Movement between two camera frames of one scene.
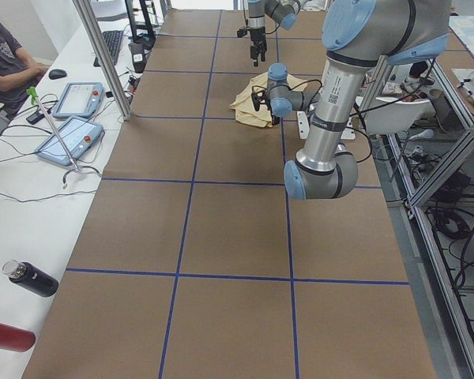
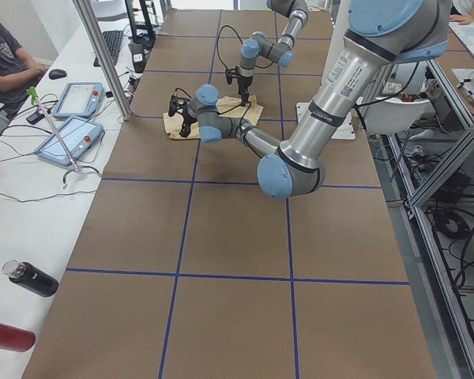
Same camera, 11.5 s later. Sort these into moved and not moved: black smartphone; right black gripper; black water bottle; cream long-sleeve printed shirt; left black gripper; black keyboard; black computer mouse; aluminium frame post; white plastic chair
Moved: left black gripper; cream long-sleeve printed shirt; right black gripper
Not moved: black water bottle; black computer mouse; black keyboard; white plastic chair; aluminium frame post; black smartphone
